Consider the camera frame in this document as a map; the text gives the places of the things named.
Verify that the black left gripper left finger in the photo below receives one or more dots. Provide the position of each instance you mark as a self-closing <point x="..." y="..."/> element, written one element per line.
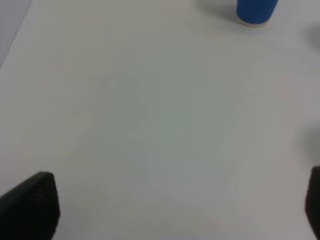
<point x="31" y="210"/>

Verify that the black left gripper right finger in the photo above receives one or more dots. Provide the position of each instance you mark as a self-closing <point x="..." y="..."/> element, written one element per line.
<point x="312" y="201"/>

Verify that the blue paper cup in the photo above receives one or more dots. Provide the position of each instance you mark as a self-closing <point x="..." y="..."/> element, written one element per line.
<point x="255" y="13"/>

